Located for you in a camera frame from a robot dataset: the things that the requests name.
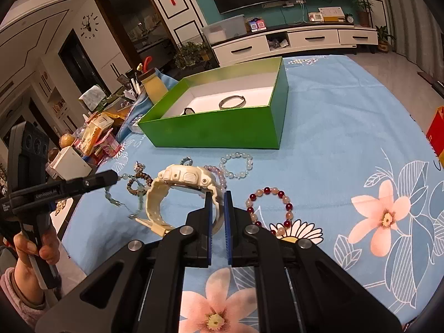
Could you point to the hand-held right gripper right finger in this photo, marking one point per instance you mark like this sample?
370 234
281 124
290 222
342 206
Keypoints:
228 236

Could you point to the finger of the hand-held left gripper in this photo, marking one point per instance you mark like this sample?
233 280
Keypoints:
93 182

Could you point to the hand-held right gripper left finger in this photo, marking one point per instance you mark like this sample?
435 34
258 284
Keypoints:
209 236

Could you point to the white digital watch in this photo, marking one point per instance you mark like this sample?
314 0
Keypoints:
184 177

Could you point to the green cardboard box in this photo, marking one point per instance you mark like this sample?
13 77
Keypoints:
215 128

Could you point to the person's left forearm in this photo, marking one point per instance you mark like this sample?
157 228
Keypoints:
17 301

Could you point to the person's left hand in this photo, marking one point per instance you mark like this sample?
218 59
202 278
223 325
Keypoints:
24 249

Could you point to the white square box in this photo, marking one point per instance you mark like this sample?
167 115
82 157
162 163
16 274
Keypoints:
69 163

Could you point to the pile of snack packets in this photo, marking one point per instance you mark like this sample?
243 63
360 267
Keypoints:
95 133

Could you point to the desk organizer with pens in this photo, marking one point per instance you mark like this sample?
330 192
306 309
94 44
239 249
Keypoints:
133 81

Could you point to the yellow bottle with brown lid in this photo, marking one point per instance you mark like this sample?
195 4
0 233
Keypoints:
156 88

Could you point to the black wrist watch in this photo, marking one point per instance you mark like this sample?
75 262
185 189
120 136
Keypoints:
189 111

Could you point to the silver bangle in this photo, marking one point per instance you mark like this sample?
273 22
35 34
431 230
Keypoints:
225 101

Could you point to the blue floral tablecloth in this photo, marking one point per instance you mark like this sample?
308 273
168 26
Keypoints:
340 138

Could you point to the clear plastic storage bin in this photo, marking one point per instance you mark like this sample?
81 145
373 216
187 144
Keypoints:
223 29

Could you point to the red and blue sign stand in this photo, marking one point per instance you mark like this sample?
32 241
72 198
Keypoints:
256 26

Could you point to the white television cabinet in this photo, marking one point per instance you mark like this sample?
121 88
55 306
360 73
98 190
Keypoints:
312 38

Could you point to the red and yellow paper bag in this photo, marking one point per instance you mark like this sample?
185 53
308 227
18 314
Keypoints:
437 138

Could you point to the white pink desk device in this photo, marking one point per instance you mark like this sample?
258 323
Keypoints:
315 17

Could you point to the white and yellow flat box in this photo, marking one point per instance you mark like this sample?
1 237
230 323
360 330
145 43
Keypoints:
331 13

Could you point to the small potted floor plant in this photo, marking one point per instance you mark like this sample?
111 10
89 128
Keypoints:
383 43

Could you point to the black alarm clock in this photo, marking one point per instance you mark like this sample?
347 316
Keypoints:
349 18

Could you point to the potted plant in brown pot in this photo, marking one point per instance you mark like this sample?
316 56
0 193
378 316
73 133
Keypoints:
363 15

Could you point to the black antler wall clock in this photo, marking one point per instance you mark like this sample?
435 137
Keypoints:
89 26

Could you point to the white wall power strip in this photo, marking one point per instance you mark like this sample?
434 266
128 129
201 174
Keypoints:
282 3

